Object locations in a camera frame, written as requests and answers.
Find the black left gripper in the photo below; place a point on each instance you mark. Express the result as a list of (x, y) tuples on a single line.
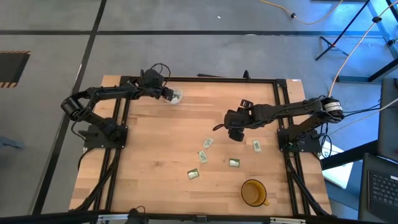
[(154, 91)]

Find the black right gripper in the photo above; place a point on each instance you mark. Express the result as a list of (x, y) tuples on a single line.
[(236, 119)]

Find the green stevia packet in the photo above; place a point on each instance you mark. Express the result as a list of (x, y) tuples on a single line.
[(208, 142), (202, 156), (257, 145), (193, 174), (234, 162)]

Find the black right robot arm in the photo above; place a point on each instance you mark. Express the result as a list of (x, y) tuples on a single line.
[(289, 109)]

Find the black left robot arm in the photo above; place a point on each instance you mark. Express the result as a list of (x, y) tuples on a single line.
[(102, 92)]

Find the clear plastic container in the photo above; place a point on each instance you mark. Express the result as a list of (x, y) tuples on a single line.
[(178, 95)]

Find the thin black rod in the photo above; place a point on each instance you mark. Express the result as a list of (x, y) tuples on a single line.
[(210, 75)]

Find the black clamp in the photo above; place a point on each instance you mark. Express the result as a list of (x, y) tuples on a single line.
[(246, 74)]

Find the amber glass cup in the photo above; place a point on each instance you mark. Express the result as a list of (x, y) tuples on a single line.
[(253, 193)]

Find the white paper sheet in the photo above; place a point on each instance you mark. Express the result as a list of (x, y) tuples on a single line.
[(339, 175)]

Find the black diagonal bar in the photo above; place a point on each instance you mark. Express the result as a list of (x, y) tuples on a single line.
[(348, 155)]

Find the grey case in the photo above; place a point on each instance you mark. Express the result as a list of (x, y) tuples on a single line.
[(388, 124)]

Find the black tripod stand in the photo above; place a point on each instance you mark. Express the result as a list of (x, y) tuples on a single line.
[(385, 70)]

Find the black hazard-striped hatch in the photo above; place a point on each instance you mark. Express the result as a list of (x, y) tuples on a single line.
[(12, 67)]

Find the black crossbar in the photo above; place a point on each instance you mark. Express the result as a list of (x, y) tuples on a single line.
[(62, 217)]

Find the dark laptop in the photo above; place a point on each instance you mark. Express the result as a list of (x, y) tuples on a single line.
[(384, 189)]

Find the grey-blue object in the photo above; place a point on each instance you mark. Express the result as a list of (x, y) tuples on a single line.
[(9, 143)]

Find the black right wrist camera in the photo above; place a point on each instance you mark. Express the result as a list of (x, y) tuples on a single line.
[(236, 135)]

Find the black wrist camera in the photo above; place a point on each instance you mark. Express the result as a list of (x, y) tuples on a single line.
[(151, 77), (236, 135)]

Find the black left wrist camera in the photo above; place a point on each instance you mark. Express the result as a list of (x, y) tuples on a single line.
[(151, 77)]

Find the black aluminium table frame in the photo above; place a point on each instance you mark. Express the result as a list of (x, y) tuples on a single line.
[(202, 79)]

